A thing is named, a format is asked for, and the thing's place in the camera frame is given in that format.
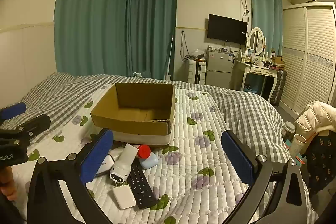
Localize green corner curtain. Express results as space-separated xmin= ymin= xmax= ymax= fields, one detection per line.
xmin=126 ymin=0 xmax=177 ymax=80

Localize white down jacket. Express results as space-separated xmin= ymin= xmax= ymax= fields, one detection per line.
xmin=294 ymin=101 xmax=336 ymax=140

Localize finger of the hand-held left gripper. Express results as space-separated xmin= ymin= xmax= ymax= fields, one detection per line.
xmin=0 ymin=114 xmax=51 ymax=147
xmin=0 ymin=102 xmax=27 ymax=121

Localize white louvred wardrobe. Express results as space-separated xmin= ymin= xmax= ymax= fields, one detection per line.
xmin=280 ymin=1 xmax=336 ymax=117

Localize wide green curtain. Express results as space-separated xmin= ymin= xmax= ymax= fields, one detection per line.
xmin=54 ymin=0 xmax=129 ymax=77

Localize glass jar with lid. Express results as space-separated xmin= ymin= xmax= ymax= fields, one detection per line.
xmin=281 ymin=121 xmax=297 ymax=142

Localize black remote control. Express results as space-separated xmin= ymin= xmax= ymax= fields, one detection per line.
xmin=127 ymin=161 xmax=159 ymax=210

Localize person's left hand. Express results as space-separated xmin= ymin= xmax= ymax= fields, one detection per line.
xmin=0 ymin=166 xmax=17 ymax=201

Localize white paper cup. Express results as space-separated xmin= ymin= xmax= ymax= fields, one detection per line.
xmin=290 ymin=134 xmax=307 ymax=155

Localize white handheld device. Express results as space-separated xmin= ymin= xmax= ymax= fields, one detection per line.
xmin=109 ymin=143 xmax=139 ymax=184

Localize blue earbuds case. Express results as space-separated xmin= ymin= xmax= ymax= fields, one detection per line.
xmin=139 ymin=153 xmax=159 ymax=169

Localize dark patterned garment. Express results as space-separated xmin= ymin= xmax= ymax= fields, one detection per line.
xmin=306 ymin=132 xmax=336 ymax=194

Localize white floral quilt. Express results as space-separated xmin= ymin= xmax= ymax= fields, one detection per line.
xmin=10 ymin=84 xmax=313 ymax=224

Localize white suitcase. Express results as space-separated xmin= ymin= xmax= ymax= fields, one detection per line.
xmin=188 ymin=58 xmax=208 ymax=85

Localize blue basin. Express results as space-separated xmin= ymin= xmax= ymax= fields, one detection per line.
xmin=243 ymin=74 xmax=261 ymax=93

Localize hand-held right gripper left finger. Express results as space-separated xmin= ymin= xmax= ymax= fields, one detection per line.
xmin=27 ymin=128 xmax=114 ymax=224

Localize grey checked duvet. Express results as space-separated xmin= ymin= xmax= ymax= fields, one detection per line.
xmin=0 ymin=72 xmax=315 ymax=214

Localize black wall television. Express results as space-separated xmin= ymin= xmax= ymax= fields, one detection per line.
xmin=207 ymin=14 xmax=248 ymax=45

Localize grey small fridge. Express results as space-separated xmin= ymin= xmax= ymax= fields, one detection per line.
xmin=205 ymin=49 xmax=235 ymax=89

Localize white pole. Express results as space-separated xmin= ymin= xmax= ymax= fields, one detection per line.
xmin=164 ymin=36 xmax=174 ymax=80

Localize green window curtain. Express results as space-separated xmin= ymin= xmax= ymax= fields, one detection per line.
xmin=249 ymin=0 xmax=275 ymax=39

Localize narrow green curtain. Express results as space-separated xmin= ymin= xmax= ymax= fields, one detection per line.
xmin=273 ymin=0 xmax=284 ymax=56

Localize white oval mirror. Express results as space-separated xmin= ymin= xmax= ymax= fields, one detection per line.
xmin=247 ymin=27 xmax=266 ymax=56

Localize dark suitcase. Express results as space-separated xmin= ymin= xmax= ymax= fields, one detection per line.
xmin=269 ymin=69 xmax=287 ymax=106

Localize red capped white bottle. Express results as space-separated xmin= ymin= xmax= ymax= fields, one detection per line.
xmin=136 ymin=145 xmax=151 ymax=159

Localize white dressing table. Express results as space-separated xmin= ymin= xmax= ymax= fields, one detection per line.
xmin=232 ymin=59 xmax=280 ymax=102

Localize brown cardboard box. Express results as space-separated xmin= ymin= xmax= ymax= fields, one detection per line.
xmin=90 ymin=83 xmax=176 ymax=148

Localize white power adapter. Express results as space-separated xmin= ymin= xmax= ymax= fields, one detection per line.
xmin=113 ymin=185 xmax=137 ymax=210

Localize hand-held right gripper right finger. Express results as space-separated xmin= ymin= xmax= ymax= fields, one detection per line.
xmin=221 ymin=130 xmax=311 ymax=224

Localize hanging black cables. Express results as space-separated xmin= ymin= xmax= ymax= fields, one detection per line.
xmin=181 ymin=30 xmax=193 ymax=60

